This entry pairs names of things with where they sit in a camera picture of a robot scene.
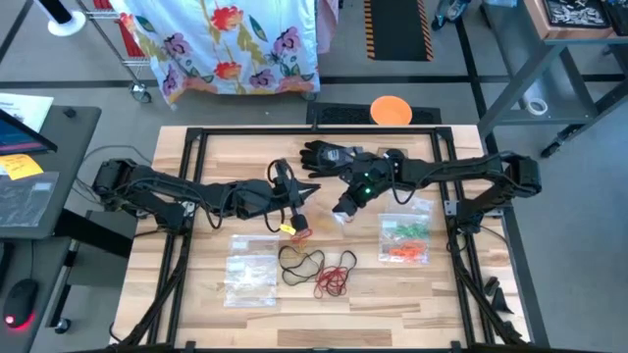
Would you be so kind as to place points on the metal garment rack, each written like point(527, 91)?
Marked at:
point(141, 93)

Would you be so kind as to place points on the orange round disc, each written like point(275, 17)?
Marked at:
point(391, 110)

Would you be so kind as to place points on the dark computer monitor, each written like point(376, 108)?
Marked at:
point(19, 137)

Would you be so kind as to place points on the black hazard-striped floor mat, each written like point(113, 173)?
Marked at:
point(397, 29)

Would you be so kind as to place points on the brown cardboard box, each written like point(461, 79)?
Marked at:
point(382, 151)

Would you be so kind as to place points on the white round pole base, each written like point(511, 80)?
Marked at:
point(66, 27)

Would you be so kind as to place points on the grey metal table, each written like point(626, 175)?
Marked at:
point(530, 73)

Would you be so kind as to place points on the spare black gripper finger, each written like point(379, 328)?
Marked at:
point(492, 286)
point(510, 331)
point(501, 303)

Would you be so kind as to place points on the black tape roll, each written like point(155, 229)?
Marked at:
point(395, 154)

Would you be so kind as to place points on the white paper sheet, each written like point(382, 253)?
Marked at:
point(29, 110)

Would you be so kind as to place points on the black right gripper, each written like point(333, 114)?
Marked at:
point(373, 176)

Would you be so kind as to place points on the long orange rubber band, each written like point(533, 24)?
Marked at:
point(400, 251)

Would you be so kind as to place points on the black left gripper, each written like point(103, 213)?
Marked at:
point(284, 193)

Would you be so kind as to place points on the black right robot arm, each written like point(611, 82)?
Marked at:
point(466, 169)

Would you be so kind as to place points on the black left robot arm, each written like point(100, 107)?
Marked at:
point(196, 196)

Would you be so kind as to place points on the green rubber band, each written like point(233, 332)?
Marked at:
point(417, 228)
point(409, 233)
point(400, 230)

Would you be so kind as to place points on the pale pink cloth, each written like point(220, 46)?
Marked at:
point(326, 24)

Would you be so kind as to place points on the yellow sticky note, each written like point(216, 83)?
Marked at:
point(19, 166)

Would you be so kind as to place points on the white floral cloth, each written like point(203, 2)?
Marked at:
point(216, 44)

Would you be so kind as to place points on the black rubber floor mat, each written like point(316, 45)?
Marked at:
point(338, 115)

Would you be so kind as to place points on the person's foot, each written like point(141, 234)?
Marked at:
point(449, 12)

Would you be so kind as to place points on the black desk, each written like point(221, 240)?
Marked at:
point(73, 147)

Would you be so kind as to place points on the red rubber band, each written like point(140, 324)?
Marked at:
point(324, 289)
point(336, 287)
point(301, 237)

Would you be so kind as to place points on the white tape roll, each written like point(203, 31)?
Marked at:
point(526, 105)

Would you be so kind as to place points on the grey rolling desk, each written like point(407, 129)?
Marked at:
point(29, 255)

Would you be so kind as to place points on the black computer mouse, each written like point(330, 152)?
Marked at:
point(19, 301)

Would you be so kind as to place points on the black tray with white parts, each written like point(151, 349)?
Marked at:
point(574, 14)

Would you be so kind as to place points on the dark grey work glove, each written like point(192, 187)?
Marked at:
point(319, 170)

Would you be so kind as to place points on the small looped orange rubber band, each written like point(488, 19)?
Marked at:
point(417, 250)

